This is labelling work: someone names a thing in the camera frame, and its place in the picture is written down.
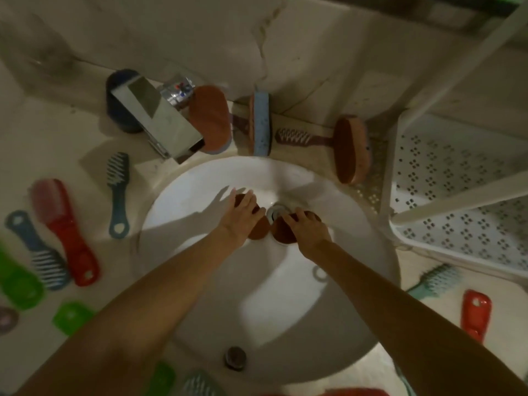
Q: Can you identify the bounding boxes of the person's left hand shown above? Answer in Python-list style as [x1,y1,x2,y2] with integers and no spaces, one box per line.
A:
[216,187,267,249]

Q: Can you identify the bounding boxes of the person's right hand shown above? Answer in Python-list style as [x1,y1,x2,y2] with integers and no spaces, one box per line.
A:
[282,208,333,261]

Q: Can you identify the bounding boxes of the brown oval scrub brush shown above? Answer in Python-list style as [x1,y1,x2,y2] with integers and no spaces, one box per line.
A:
[270,210,322,245]
[233,194,271,240]
[188,85,232,155]
[332,115,372,185]

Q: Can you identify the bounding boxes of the person's left forearm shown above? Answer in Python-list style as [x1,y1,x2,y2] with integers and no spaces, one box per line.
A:
[16,227,242,396]

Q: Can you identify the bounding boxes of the person's right forearm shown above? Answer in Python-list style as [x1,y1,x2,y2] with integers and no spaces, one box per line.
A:
[304,240,528,396]

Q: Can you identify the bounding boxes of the chrome sink drain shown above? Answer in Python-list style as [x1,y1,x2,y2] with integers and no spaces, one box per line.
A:
[266,202,292,224]

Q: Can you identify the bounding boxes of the white round sink basin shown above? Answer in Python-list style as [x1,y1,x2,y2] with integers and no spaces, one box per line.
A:
[138,156,402,385]

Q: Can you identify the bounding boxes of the brown comb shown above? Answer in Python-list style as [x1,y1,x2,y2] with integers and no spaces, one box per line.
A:
[275,128,336,147]

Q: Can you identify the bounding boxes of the blue sponge brush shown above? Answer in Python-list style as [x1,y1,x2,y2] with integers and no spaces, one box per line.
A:
[248,91,273,157]

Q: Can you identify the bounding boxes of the chrome faucet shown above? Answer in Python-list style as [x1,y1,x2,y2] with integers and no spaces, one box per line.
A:
[110,75,205,164]

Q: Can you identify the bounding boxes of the teal comb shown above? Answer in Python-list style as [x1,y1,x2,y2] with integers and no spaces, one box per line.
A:
[106,152,131,240]

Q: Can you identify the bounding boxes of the round overflow cap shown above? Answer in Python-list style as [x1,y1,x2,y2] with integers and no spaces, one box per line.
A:
[224,346,248,372]

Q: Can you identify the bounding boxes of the mint green comb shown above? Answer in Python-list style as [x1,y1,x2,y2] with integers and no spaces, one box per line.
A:
[406,263,463,302]

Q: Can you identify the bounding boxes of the white perforated metal rack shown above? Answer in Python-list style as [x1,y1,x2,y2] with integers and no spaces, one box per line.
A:
[376,0,528,286]

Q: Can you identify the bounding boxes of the dark blue container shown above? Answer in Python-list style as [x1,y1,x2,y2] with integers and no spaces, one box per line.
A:
[106,69,144,134]

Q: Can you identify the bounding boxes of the teal hair brush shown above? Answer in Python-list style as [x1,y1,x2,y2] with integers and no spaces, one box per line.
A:
[177,370,226,396]

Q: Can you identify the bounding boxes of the green hair brush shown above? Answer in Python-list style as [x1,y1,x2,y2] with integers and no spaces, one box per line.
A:
[0,242,45,312]
[52,300,97,337]
[144,361,176,396]

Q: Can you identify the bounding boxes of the red hair brush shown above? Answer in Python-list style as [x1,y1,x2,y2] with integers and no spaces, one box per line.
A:
[461,289,493,345]
[29,179,101,288]

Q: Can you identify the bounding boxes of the blue comb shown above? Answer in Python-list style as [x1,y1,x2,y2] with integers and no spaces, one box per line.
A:
[4,210,71,292]

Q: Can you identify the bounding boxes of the purple round object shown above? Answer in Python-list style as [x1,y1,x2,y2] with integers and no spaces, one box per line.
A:
[0,306,20,336]

